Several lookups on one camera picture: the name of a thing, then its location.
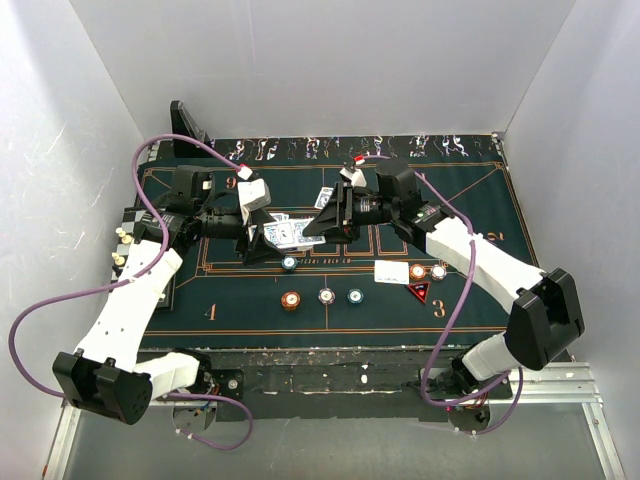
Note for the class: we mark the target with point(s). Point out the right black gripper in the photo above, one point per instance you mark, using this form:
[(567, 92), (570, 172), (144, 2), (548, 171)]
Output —
[(336, 220)]

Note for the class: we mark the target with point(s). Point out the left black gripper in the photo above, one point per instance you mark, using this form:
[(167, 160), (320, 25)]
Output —
[(257, 249)]

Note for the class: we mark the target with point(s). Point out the blue backed playing card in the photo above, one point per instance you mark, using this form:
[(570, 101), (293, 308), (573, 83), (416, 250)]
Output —
[(278, 217)]

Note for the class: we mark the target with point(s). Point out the blue white card deck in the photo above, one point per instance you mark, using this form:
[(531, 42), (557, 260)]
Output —
[(288, 234)]

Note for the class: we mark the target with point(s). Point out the green chips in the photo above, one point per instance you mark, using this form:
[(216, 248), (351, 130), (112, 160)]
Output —
[(289, 263)]

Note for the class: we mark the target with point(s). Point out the peach blue chip stack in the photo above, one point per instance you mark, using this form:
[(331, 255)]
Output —
[(326, 296)]

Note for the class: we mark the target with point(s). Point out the orange red chip stack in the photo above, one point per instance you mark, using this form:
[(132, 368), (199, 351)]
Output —
[(290, 301)]

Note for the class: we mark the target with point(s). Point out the green chip stack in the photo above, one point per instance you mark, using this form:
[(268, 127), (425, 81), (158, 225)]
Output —
[(355, 296)]

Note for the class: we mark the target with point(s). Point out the orange chips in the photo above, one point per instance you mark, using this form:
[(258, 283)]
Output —
[(417, 272)]

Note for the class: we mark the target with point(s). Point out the red triangular all-in marker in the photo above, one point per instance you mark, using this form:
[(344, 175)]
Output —
[(419, 290)]

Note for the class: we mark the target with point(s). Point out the peach chips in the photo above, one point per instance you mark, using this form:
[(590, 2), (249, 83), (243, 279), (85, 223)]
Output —
[(438, 273)]

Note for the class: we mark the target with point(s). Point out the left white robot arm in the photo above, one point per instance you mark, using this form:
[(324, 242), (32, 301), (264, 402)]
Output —
[(103, 374)]

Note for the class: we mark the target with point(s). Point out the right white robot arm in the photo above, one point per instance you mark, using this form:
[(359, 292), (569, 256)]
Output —
[(544, 310)]

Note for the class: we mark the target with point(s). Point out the green poker table mat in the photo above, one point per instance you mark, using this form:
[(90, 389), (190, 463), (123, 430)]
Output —
[(376, 291)]

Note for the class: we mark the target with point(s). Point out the black white checkerboard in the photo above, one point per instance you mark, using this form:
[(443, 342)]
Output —
[(140, 225)]

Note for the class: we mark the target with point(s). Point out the black stand with clear panel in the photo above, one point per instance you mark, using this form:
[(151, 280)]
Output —
[(182, 123)]

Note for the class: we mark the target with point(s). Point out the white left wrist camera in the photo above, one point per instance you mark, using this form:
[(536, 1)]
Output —
[(253, 195)]

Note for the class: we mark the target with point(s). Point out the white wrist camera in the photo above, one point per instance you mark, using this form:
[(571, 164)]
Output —
[(253, 195), (354, 176)]

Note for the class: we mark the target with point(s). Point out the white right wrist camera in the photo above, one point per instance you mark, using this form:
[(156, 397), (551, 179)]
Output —
[(354, 176)]

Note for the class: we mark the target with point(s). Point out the aluminium mounting rail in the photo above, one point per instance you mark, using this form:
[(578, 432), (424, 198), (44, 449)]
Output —
[(557, 431)]

